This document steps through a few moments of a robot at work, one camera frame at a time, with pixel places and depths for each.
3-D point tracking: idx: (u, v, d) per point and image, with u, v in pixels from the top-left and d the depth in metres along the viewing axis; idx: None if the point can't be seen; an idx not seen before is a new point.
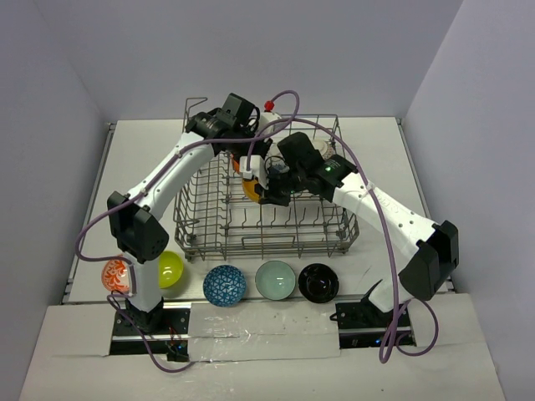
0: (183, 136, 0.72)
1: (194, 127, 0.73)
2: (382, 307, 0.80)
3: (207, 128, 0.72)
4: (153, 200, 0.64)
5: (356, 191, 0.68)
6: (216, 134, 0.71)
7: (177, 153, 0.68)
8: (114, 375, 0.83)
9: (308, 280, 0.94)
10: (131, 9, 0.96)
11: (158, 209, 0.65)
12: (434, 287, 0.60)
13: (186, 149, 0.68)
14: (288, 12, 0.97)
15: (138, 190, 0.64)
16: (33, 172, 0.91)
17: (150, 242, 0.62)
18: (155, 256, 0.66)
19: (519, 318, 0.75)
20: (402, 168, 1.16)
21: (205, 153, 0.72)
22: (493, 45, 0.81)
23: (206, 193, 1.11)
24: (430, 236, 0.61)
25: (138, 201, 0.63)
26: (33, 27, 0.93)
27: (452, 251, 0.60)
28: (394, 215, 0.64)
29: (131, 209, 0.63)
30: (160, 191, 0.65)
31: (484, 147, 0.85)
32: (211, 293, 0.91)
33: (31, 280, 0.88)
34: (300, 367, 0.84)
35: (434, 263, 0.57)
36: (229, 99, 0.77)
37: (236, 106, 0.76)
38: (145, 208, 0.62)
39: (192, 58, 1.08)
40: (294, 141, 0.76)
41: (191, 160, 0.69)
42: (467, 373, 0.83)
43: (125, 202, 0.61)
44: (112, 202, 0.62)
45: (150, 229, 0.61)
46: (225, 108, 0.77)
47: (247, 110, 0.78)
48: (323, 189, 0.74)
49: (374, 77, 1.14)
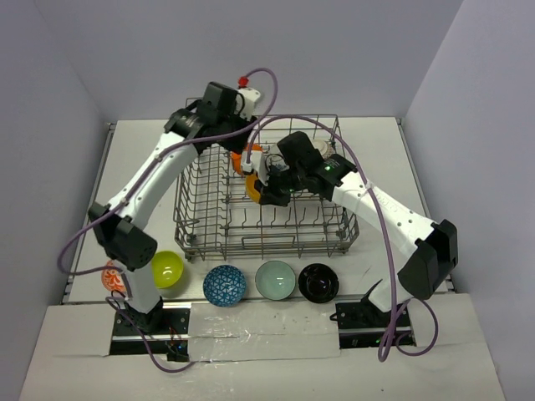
0: (162, 136, 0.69)
1: (173, 126, 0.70)
2: (382, 307, 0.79)
3: (186, 125, 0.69)
4: (135, 209, 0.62)
5: (355, 190, 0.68)
6: (196, 132, 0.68)
7: (157, 157, 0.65)
8: (115, 375, 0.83)
9: (307, 280, 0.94)
10: (131, 8, 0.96)
11: (142, 216, 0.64)
12: (433, 286, 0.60)
13: (166, 151, 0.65)
14: (288, 12, 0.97)
15: (119, 200, 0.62)
16: (33, 171, 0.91)
17: (137, 251, 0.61)
18: (142, 266, 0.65)
19: (519, 318, 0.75)
20: (402, 168, 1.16)
21: (188, 152, 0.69)
22: (493, 46, 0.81)
23: (206, 193, 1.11)
24: (428, 236, 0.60)
25: (119, 212, 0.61)
26: (32, 27, 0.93)
27: (451, 251, 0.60)
28: (393, 214, 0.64)
29: (114, 220, 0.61)
30: (141, 199, 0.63)
31: (484, 147, 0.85)
32: (211, 293, 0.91)
33: (31, 280, 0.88)
34: (300, 368, 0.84)
35: (432, 262, 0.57)
36: (207, 89, 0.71)
37: (216, 97, 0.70)
38: (127, 218, 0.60)
39: (192, 58, 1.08)
40: (294, 141, 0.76)
41: (172, 163, 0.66)
42: (466, 373, 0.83)
43: (106, 214, 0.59)
44: (93, 214, 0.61)
45: (135, 239, 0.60)
46: (206, 100, 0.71)
47: (231, 98, 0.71)
48: (323, 189, 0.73)
49: (374, 78, 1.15)
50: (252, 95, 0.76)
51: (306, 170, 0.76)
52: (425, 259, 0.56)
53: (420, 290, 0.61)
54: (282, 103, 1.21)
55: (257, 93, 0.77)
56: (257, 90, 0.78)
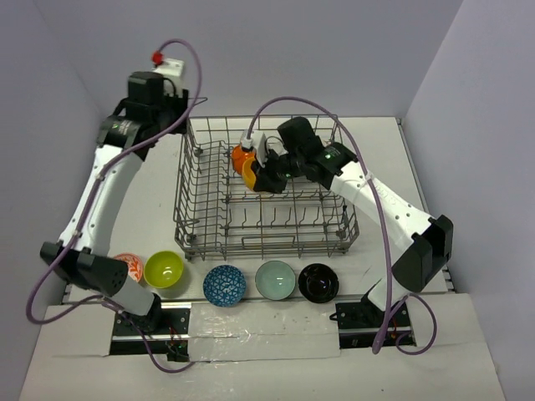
0: (98, 152, 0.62)
1: (107, 138, 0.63)
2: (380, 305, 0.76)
3: (122, 133, 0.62)
4: (91, 238, 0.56)
5: (355, 180, 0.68)
6: (135, 138, 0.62)
7: (99, 176, 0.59)
8: (115, 375, 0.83)
9: (307, 280, 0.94)
10: (132, 9, 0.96)
11: (102, 244, 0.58)
12: (425, 281, 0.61)
13: (107, 168, 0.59)
14: (288, 12, 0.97)
15: (69, 234, 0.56)
16: (33, 171, 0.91)
17: (108, 277, 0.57)
18: (114, 291, 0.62)
19: (519, 318, 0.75)
20: (402, 168, 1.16)
21: (131, 161, 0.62)
22: (493, 46, 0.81)
23: (206, 193, 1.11)
24: (425, 230, 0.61)
25: (74, 246, 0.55)
26: (33, 27, 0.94)
27: (445, 246, 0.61)
28: (392, 207, 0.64)
29: (70, 257, 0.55)
30: (95, 225, 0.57)
31: (484, 147, 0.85)
32: (211, 293, 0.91)
33: (31, 280, 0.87)
34: (300, 367, 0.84)
35: (426, 256, 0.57)
36: (129, 85, 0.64)
37: (144, 91, 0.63)
38: (86, 250, 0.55)
39: (193, 58, 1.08)
40: (297, 125, 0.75)
41: (116, 179, 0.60)
42: (466, 373, 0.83)
43: (63, 253, 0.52)
44: (45, 255, 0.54)
45: (102, 269, 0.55)
46: (132, 97, 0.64)
47: (159, 85, 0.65)
48: (323, 178, 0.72)
49: (374, 78, 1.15)
50: (175, 70, 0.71)
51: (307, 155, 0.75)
52: (418, 254, 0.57)
53: (413, 283, 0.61)
54: (282, 103, 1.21)
55: (178, 66, 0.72)
56: (177, 63, 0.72)
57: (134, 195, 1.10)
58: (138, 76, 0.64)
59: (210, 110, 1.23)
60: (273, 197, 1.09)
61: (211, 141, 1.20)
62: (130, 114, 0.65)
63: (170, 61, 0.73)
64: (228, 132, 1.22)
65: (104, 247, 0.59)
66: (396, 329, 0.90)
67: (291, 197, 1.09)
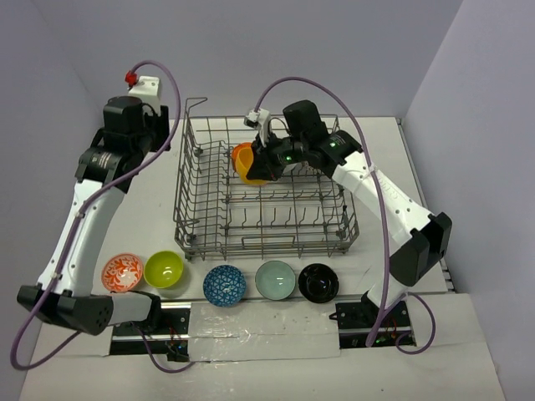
0: (77, 187, 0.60)
1: (87, 173, 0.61)
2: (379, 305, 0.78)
3: (102, 167, 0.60)
4: (71, 280, 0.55)
5: (359, 170, 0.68)
6: (115, 171, 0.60)
7: (78, 214, 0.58)
8: (115, 375, 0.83)
9: (308, 280, 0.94)
10: (132, 8, 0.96)
11: (84, 284, 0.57)
12: (420, 275, 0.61)
13: (86, 205, 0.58)
14: (289, 12, 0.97)
15: (48, 276, 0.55)
16: (33, 171, 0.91)
17: (89, 319, 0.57)
18: (99, 332, 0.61)
19: (520, 318, 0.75)
20: (402, 168, 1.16)
21: (114, 195, 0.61)
22: (493, 47, 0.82)
23: (206, 193, 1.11)
24: (424, 226, 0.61)
25: (54, 289, 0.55)
26: (32, 27, 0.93)
27: (442, 244, 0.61)
28: (392, 200, 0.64)
29: (51, 300, 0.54)
30: (75, 266, 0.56)
31: (484, 147, 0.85)
32: (211, 293, 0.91)
33: (30, 280, 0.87)
34: (301, 367, 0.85)
35: (423, 253, 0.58)
36: (104, 115, 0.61)
37: (120, 121, 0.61)
38: (67, 293, 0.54)
39: (193, 58, 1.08)
40: (303, 110, 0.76)
41: (97, 215, 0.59)
42: (466, 373, 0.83)
43: (42, 297, 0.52)
44: (22, 300, 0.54)
45: (84, 312, 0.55)
46: (109, 127, 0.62)
47: (137, 111, 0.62)
48: (326, 164, 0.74)
49: (374, 78, 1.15)
50: (151, 88, 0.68)
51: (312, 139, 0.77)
52: (415, 250, 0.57)
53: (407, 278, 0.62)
54: (282, 102, 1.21)
55: (151, 81, 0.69)
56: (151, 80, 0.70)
57: (133, 195, 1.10)
58: (113, 104, 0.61)
59: (210, 110, 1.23)
60: (273, 197, 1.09)
61: (211, 141, 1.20)
62: (110, 143, 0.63)
63: (144, 79, 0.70)
64: (228, 132, 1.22)
65: (87, 286, 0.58)
66: (396, 329, 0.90)
67: (291, 197, 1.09)
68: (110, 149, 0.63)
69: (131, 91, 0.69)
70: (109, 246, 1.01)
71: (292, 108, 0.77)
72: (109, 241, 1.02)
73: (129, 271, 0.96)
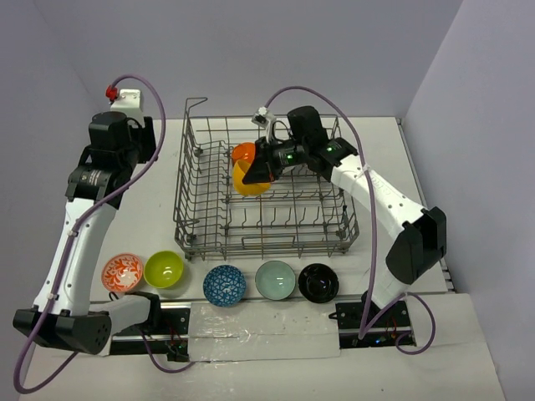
0: (68, 206, 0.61)
1: (77, 191, 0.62)
2: (379, 303, 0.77)
3: (92, 185, 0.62)
4: (68, 299, 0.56)
5: (354, 170, 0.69)
6: (107, 187, 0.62)
7: (71, 233, 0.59)
8: (115, 375, 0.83)
9: (307, 280, 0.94)
10: (132, 8, 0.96)
11: (80, 302, 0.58)
12: (417, 271, 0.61)
13: (78, 223, 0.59)
14: (289, 12, 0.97)
15: (45, 297, 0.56)
16: (33, 171, 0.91)
17: (89, 338, 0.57)
18: (100, 348, 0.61)
19: (520, 318, 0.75)
20: (402, 168, 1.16)
21: (106, 211, 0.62)
22: (493, 46, 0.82)
23: (206, 193, 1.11)
24: (415, 220, 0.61)
25: (52, 310, 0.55)
26: (32, 26, 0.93)
27: (440, 240, 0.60)
28: (384, 196, 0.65)
29: (48, 322, 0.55)
30: (72, 286, 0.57)
31: (485, 146, 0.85)
32: (211, 293, 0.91)
33: (30, 280, 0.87)
34: (301, 367, 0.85)
35: (417, 246, 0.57)
36: (90, 133, 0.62)
37: (107, 137, 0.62)
38: (64, 312, 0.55)
39: (193, 58, 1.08)
40: (306, 116, 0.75)
41: (90, 232, 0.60)
42: (466, 373, 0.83)
43: (39, 321, 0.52)
44: (19, 323, 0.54)
45: (84, 330, 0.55)
46: (95, 144, 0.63)
47: (122, 127, 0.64)
48: (324, 168, 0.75)
49: (374, 78, 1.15)
50: (134, 102, 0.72)
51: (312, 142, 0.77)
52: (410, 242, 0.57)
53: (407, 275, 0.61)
54: (282, 102, 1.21)
55: (133, 95, 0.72)
56: (132, 93, 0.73)
57: (133, 195, 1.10)
58: (97, 123, 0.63)
59: (210, 110, 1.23)
60: (273, 197, 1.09)
61: (211, 141, 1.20)
62: (98, 159, 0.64)
63: (124, 93, 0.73)
64: (228, 132, 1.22)
65: (84, 306, 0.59)
66: (396, 329, 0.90)
67: (291, 197, 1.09)
68: (99, 165, 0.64)
69: (114, 105, 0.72)
70: (109, 246, 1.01)
71: (296, 112, 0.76)
72: (109, 241, 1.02)
73: (129, 271, 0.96)
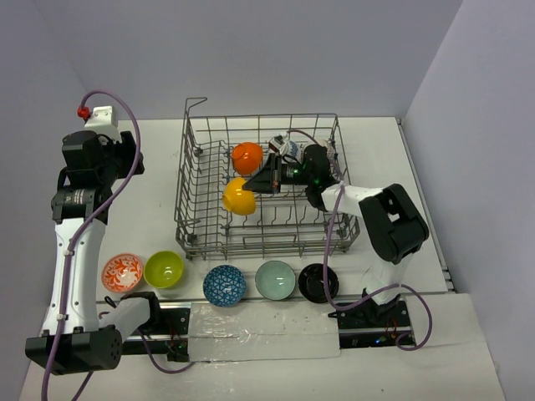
0: (57, 228, 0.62)
1: (63, 212, 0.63)
2: (377, 299, 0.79)
3: (76, 204, 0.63)
4: (78, 317, 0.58)
5: (333, 187, 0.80)
6: (94, 202, 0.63)
7: (67, 251, 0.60)
8: (117, 375, 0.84)
9: (307, 280, 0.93)
10: (129, 8, 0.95)
11: (92, 317, 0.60)
12: (397, 246, 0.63)
13: (73, 242, 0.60)
14: (289, 11, 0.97)
15: (54, 319, 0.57)
16: (31, 172, 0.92)
17: (107, 349, 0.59)
18: (117, 362, 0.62)
19: (520, 317, 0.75)
20: (401, 168, 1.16)
21: (98, 226, 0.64)
22: (493, 48, 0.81)
23: (206, 193, 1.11)
24: (376, 195, 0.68)
25: (63, 331, 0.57)
26: (28, 27, 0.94)
27: (409, 210, 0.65)
28: (352, 190, 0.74)
29: (63, 342, 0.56)
30: (78, 303, 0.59)
31: (485, 146, 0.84)
32: (211, 293, 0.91)
33: (30, 280, 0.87)
34: (300, 367, 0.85)
35: (379, 215, 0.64)
36: (64, 155, 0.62)
37: (83, 156, 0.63)
38: (78, 330, 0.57)
39: (193, 58, 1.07)
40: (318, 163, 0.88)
41: (86, 249, 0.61)
42: (466, 372, 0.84)
43: (54, 343, 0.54)
44: (32, 351, 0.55)
45: (99, 344, 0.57)
46: (71, 164, 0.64)
47: (94, 144, 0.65)
48: (319, 204, 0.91)
49: (373, 78, 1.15)
50: (106, 118, 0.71)
51: (318, 179, 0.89)
52: (370, 213, 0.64)
53: (387, 251, 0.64)
54: (282, 101, 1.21)
55: (104, 114, 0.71)
56: (104, 110, 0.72)
57: (132, 196, 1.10)
58: (69, 143, 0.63)
59: (210, 109, 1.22)
60: (273, 197, 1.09)
61: (211, 141, 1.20)
62: (77, 180, 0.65)
63: (98, 110, 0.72)
64: (228, 132, 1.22)
65: (95, 319, 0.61)
66: (396, 329, 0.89)
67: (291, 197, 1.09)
68: (78, 185, 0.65)
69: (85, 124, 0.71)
70: (109, 246, 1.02)
71: (311, 157, 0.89)
72: (109, 241, 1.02)
73: (129, 271, 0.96)
